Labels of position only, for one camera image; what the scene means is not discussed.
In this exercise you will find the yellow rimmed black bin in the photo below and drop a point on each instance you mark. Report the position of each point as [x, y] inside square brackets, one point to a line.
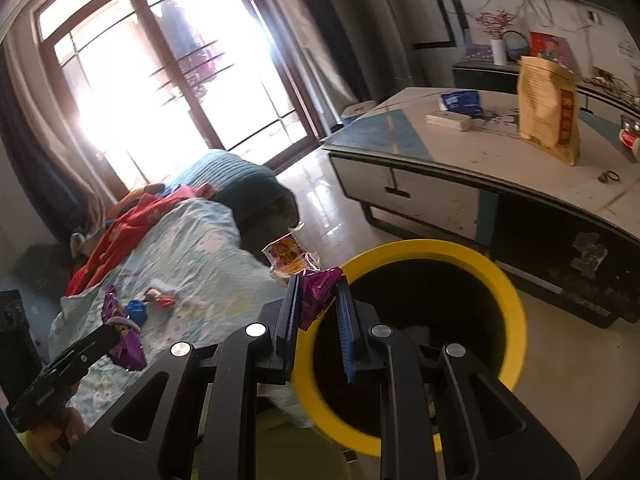
[425, 250]

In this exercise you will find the orange cloth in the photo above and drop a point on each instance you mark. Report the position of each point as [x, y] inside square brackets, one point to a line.
[135, 200]

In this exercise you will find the grey standing air conditioner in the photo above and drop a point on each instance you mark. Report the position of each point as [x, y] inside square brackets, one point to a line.
[390, 35]

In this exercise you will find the light blue printed bedsheet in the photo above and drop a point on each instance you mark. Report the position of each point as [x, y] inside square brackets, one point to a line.
[200, 260]

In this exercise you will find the purple snack wrapper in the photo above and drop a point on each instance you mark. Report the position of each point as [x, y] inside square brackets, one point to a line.
[317, 292]
[127, 350]

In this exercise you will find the red gift box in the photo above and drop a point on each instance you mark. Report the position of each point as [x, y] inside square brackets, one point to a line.
[550, 47]

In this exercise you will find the blue white bucket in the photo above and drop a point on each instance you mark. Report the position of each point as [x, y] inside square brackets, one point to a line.
[359, 112]

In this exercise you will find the blue plastic wrapper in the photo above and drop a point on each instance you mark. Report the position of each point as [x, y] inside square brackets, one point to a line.
[136, 312]

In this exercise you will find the grey brown curtain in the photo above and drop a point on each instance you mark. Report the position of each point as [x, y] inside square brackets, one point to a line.
[300, 20]

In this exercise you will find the black white television stand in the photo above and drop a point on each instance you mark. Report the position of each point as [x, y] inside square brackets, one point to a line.
[480, 75]

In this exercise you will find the blue grey curtain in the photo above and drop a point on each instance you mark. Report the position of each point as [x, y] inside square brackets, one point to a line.
[45, 160]

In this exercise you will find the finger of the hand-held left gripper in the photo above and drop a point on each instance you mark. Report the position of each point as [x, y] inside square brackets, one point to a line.
[92, 352]

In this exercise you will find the white blue coffee table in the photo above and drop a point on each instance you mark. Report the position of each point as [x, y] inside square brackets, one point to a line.
[450, 140]

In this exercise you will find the red can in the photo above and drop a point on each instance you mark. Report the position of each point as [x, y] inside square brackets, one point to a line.
[631, 137]

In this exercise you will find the red printed blanket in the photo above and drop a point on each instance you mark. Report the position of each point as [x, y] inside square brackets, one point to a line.
[120, 240]

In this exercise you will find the blue tissue pack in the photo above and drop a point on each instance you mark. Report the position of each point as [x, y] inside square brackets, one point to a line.
[460, 102]

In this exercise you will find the white vase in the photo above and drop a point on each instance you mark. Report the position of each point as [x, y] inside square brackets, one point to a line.
[498, 52]

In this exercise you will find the dark basket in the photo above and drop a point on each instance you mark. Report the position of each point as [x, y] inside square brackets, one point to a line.
[515, 50]

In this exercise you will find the purple box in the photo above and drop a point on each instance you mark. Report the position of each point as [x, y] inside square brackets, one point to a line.
[477, 51]

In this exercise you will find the blue quilted mattress cover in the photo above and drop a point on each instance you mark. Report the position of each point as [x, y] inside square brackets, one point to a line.
[230, 175]

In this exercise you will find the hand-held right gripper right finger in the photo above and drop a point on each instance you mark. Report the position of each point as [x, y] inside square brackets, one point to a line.
[347, 330]

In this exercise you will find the red flower branches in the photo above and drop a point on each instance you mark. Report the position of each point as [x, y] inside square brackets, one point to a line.
[495, 22]

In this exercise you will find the gold paper bag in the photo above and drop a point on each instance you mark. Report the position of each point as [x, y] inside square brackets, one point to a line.
[547, 110]

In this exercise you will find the yellow green cloth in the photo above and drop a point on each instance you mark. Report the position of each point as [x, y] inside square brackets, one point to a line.
[285, 450]

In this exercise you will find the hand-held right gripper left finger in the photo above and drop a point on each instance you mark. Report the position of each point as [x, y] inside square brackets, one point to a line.
[290, 330]

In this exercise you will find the person's left hand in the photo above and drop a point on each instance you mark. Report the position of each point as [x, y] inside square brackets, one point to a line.
[55, 437]

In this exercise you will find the red white snack wrapper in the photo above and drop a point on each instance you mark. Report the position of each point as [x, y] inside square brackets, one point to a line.
[160, 299]

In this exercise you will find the brown framed glass door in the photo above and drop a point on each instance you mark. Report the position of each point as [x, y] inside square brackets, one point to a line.
[175, 60]

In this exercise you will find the orange printed snack packet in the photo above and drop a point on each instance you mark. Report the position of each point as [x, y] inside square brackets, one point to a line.
[287, 255]

